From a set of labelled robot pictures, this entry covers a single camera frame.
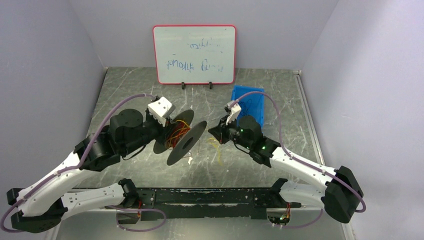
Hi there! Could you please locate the aluminium side rail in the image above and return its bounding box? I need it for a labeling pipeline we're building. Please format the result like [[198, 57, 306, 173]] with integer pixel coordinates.
[[292, 70, 325, 165]]

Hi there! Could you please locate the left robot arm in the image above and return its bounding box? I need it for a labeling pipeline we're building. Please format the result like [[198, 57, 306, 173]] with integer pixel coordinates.
[[5, 109, 170, 233]]

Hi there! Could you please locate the black base frame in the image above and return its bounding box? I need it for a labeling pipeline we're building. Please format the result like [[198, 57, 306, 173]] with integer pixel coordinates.
[[120, 187, 289, 221]]

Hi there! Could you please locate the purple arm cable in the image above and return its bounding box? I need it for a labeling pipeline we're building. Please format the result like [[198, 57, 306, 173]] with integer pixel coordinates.
[[0, 93, 157, 233], [228, 91, 367, 214]]

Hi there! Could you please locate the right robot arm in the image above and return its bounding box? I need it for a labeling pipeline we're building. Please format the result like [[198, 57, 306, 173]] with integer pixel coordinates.
[[208, 115, 364, 224]]

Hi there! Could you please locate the blue plastic bin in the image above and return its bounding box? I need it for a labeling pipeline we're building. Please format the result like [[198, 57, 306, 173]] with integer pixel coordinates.
[[231, 85, 265, 127]]

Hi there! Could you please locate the red framed whiteboard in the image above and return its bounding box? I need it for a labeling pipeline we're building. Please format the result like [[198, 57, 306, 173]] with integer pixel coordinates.
[[152, 24, 237, 88]]

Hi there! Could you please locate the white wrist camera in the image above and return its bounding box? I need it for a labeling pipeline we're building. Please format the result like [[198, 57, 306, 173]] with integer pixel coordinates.
[[224, 100, 242, 125], [147, 96, 176, 127]]

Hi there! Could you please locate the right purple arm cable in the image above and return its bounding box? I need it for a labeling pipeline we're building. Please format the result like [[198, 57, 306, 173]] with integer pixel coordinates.
[[228, 91, 367, 214]]

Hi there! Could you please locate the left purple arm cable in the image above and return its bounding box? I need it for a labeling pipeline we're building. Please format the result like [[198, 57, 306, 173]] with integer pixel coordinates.
[[0, 93, 157, 233]]

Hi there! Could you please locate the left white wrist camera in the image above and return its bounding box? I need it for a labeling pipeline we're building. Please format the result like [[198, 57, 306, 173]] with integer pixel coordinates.
[[147, 96, 176, 127]]

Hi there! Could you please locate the yellow cable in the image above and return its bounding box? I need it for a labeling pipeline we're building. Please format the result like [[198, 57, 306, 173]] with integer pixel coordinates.
[[165, 119, 224, 167]]

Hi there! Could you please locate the black cable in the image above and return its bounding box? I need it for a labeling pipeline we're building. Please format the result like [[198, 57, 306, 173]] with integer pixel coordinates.
[[240, 98, 254, 115]]

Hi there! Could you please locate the black cable spool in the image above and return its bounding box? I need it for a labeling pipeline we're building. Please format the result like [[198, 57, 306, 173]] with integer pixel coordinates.
[[153, 109, 207, 166]]

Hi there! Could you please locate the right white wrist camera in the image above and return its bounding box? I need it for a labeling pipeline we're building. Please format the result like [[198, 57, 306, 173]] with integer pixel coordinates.
[[224, 100, 242, 125]]

